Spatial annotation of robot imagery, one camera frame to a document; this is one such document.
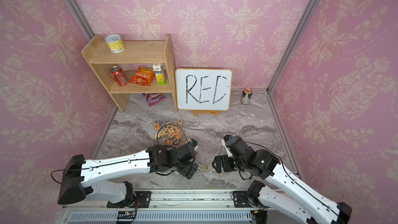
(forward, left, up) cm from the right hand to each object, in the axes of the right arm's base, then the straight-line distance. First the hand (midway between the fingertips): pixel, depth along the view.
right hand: (221, 163), depth 71 cm
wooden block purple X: (+18, +24, -12) cm, 32 cm away
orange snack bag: (+51, +43, +11) cm, 67 cm away
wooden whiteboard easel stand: (+39, +12, -13) cm, 43 cm away
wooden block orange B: (+29, +36, -11) cm, 47 cm away
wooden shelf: (+65, +50, +9) cm, 83 cm away
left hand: (0, +14, -4) cm, 15 cm away
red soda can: (+47, +54, +16) cm, 73 cm away
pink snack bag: (+53, +43, -11) cm, 69 cm away
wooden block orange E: (+18, +27, -11) cm, 34 cm away
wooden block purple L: (+32, +37, -12) cm, 50 cm away
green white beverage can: (+47, -24, -6) cm, 53 cm away
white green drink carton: (+46, +30, +16) cm, 58 cm away
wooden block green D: (+3, +7, -12) cm, 14 cm away
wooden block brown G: (+32, +22, -12) cm, 41 cm away
